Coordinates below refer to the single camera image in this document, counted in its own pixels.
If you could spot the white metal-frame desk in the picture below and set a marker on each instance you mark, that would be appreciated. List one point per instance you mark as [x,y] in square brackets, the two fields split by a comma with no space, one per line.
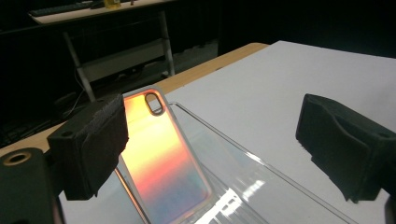
[124,59]

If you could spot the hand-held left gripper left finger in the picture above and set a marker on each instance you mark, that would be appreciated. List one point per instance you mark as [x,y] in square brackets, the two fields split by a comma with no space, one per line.
[90,149]

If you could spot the yellow object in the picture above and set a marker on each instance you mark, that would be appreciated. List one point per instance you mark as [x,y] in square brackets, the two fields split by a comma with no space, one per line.
[112,3]

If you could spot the clear plastic package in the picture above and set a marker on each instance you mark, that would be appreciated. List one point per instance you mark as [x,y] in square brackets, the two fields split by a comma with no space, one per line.
[243,174]

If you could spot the dark keyboard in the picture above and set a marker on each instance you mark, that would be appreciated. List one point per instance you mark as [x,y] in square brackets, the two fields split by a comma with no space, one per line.
[62,8]

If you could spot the iridescent phone case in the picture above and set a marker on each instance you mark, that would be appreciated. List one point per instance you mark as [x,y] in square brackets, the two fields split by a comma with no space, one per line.
[165,161]

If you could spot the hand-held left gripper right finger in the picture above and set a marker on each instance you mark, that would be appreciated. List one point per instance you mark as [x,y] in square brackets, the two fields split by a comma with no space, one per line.
[342,146]

